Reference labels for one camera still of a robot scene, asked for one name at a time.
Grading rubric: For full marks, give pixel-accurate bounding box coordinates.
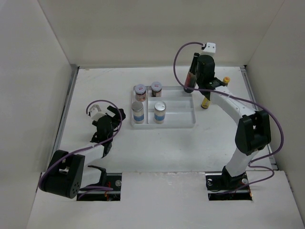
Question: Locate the dark soy sauce bottle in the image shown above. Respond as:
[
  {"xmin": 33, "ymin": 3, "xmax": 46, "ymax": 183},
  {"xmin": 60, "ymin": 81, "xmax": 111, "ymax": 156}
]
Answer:
[{"xmin": 184, "ymin": 52, "xmax": 200, "ymax": 93}]

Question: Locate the red sauce bottle yellow cap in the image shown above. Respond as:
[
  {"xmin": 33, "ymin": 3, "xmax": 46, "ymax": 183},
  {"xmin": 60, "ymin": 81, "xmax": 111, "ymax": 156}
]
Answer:
[{"xmin": 223, "ymin": 77, "xmax": 231, "ymax": 85}]

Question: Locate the blue label jar silver lid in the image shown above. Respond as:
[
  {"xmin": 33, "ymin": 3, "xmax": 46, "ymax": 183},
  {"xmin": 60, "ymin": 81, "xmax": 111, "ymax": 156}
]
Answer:
[{"xmin": 132, "ymin": 101, "xmax": 144, "ymax": 124}]

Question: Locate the orange spice jar white lid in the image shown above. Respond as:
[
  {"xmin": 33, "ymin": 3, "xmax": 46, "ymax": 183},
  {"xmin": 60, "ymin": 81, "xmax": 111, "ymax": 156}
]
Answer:
[{"xmin": 134, "ymin": 84, "xmax": 146, "ymax": 102}]

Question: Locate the dark spice jar white lid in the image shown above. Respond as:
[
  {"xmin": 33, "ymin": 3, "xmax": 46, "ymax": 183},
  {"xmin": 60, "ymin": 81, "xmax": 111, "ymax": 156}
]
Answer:
[{"xmin": 151, "ymin": 81, "xmax": 162, "ymax": 97}]

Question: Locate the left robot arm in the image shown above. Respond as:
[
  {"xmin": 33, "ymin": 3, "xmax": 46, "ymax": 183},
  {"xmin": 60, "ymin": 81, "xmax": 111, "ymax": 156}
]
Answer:
[{"xmin": 38, "ymin": 100, "xmax": 126, "ymax": 198}]

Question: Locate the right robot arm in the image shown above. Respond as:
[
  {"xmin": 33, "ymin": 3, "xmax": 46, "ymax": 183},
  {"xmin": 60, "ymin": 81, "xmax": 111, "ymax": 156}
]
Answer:
[{"xmin": 210, "ymin": 86, "xmax": 271, "ymax": 189}]

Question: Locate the small yellow label bottle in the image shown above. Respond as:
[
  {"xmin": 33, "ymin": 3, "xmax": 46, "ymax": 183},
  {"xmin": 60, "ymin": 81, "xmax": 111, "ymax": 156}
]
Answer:
[{"xmin": 201, "ymin": 97, "xmax": 210, "ymax": 109}]

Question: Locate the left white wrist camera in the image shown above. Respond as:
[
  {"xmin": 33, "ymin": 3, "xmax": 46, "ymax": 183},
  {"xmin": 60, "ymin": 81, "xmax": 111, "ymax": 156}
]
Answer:
[{"xmin": 89, "ymin": 104, "xmax": 105, "ymax": 121}]

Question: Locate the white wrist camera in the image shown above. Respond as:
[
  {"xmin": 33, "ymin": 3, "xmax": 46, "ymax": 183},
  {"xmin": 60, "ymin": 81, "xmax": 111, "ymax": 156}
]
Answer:
[
  {"xmin": 201, "ymin": 42, "xmax": 216, "ymax": 56},
  {"xmin": 89, "ymin": 104, "xmax": 105, "ymax": 121}
]

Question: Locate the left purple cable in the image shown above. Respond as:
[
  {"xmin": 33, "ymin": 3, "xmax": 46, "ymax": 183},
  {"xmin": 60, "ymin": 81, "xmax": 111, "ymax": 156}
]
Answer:
[{"xmin": 38, "ymin": 99, "xmax": 123, "ymax": 200}]

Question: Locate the purple cable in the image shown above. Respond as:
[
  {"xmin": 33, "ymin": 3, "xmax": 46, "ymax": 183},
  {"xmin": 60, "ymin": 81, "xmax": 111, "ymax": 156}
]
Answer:
[
  {"xmin": 173, "ymin": 42, "xmax": 285, "ymax": 195},
  {"xmin": 38, "ymin": 99, "xmax": 123, "ymax": 200}
]

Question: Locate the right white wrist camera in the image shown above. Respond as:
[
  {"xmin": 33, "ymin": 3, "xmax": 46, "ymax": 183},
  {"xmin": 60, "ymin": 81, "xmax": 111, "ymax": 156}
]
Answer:
[{"xmin": 201, "ymin": 42, "xmax": 216, "ymax": 56}]

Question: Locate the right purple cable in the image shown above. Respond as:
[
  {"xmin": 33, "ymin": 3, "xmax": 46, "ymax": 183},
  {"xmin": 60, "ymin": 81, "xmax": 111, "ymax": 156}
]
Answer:
[{"xmin": 173, "ymin": 42, "xmax": 285, "ymax": 195}]

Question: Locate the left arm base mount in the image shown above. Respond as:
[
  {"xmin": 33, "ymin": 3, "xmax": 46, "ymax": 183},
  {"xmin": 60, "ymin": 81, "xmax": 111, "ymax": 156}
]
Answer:
[{"xmin": 76, "ymin": 165, "xmax": 122, "ymax": 202}]

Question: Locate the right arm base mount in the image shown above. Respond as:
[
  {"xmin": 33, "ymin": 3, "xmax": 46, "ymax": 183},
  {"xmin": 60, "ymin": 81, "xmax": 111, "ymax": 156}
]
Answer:
[{"xmin": 205, "ymin": 173, "xmax": 252, "ymax": 201}]

